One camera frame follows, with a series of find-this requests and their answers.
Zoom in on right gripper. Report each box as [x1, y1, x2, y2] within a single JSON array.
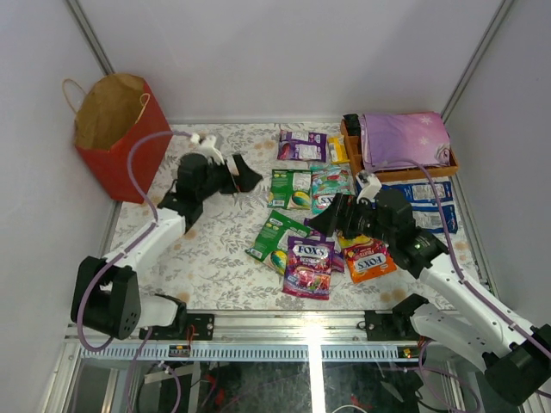
[[306, 194, 394, 245]]

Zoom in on green white snack packet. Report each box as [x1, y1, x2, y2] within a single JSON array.
[[310, 164, 352, 215]]

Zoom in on purple snack packet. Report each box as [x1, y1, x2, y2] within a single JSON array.
[[303, 219, 344, 273], [277, 130, 327, 163]]

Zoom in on green yellow snack bag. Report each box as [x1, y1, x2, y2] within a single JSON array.
[[268, 169, 312, 210]]

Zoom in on colourful snack packet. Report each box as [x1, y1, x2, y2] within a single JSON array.
[[282, 237, 334, 300]]

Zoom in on orange Fox's candy bag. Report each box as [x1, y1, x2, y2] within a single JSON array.
[[337, 235, 397, 284]]

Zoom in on yellow snack packet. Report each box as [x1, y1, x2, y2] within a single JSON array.
[[327, 135, 350, 164]]

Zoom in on wooden tray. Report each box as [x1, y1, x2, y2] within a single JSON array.
[[339, 118, 461, 184]]

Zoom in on blue chips bag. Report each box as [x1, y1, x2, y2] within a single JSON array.
[[382, 181, 458, 233]]

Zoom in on red paper bag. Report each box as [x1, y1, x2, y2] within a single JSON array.
[[62, 73, 171, 204]]

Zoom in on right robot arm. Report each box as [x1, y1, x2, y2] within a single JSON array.
[[310, 189, 550, 406]]

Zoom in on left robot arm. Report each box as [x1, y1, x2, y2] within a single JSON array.
[[71, 153, 263, 340]]

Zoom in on floral table mat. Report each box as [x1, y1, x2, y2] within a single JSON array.
[[105, 122, 490, 311]]

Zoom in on black items in tray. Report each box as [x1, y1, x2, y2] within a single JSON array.
[[343, 114, 362, 137]]

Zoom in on purple folded cloth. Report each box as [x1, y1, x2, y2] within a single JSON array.
[[359, 112, 451, 170]]

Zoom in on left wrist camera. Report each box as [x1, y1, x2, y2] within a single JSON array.
[[189, 133, 225, 165]]

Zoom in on aluminium rail frame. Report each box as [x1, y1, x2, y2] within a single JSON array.
[[41, 310, 418, 412]]

